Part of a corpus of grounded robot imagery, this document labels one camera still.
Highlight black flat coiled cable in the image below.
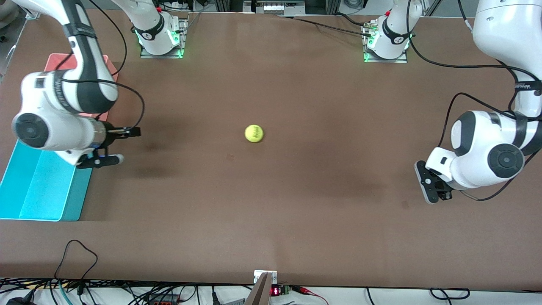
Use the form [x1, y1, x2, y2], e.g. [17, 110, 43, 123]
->
[430, 287, 470, 299]

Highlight black looped thin cable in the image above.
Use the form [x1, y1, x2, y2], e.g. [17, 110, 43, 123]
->
[54, 239, 99, 293]

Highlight red clip wires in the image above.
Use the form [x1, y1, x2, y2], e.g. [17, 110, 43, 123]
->
[294, 286, 329, 305]

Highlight long black table cable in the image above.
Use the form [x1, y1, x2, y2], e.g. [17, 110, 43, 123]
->
[279, 16, 375, 34]

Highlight pink plastic bin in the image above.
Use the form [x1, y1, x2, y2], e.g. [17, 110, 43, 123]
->
[44, 53, 119, 123]

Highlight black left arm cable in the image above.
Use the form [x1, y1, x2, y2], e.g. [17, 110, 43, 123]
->
[406, 0, 542, 202]

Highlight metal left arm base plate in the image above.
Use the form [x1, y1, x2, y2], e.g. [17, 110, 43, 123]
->
[363, 21, 408, 64]

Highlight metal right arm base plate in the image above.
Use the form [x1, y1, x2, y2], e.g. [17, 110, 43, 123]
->
[140, 17, 185, 59]

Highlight blue plastic bin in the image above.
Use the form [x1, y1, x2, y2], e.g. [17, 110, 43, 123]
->
[0, 140, 93, 222]

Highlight yellow tennis ball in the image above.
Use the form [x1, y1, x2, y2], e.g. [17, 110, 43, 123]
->
[244, 124, 264, 144]

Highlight short black table cable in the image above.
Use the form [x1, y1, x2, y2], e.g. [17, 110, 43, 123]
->
[335, 13, 373, 27]

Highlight white power strip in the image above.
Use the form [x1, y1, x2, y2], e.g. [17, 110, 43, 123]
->
[254, 0, 305, 14]

